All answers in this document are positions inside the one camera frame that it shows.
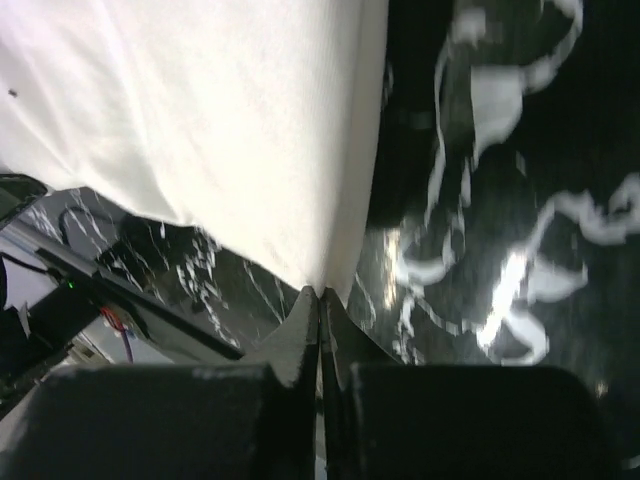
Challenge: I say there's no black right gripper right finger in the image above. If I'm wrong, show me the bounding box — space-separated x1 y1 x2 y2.
319 290 622 479

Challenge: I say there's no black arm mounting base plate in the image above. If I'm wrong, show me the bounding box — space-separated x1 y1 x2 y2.
0 214 246 361

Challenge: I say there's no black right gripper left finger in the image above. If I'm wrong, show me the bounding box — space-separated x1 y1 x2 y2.
1 287 319 479

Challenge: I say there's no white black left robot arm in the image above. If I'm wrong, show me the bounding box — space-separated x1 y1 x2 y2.
1 174 98 379

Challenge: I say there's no white t-shirt with robot print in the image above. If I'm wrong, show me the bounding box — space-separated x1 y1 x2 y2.
1 1 388 299

